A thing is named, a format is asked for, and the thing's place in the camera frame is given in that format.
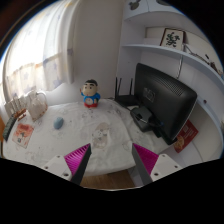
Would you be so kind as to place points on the black remote control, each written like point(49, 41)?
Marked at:
point(8, 127)

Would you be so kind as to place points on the black wifi router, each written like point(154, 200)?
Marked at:
point(125, 100)

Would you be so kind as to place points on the red booklet on table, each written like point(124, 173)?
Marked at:
point(23, 134)

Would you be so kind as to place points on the red paper card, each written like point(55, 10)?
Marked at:
point(185, 136)

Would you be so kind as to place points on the black computer monitor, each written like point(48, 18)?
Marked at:
point(165, 103)

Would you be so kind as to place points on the white wall shelf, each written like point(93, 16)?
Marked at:
point(196, 64)

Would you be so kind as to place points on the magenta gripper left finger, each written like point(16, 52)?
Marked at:
point(72, 166)

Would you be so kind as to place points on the cartoon boy figurine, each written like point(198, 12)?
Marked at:
point(89, 92)

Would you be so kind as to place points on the white star curtain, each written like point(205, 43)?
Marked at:
point(40, 56)

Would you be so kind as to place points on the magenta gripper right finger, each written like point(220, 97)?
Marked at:
point(152, 166)

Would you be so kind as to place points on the framed calligraphy picture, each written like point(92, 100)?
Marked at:
point(172, 38)

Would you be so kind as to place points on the blue computer mouse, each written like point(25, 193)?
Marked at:
point(58, 122)

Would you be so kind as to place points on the white patterned tablecloth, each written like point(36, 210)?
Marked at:
point(108, 128)

